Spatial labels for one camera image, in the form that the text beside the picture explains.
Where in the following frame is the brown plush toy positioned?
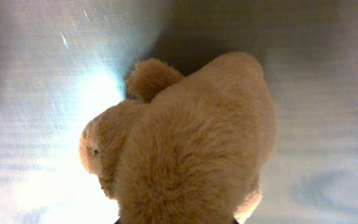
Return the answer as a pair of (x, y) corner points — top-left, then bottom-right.
(78, 52), (277, 223)

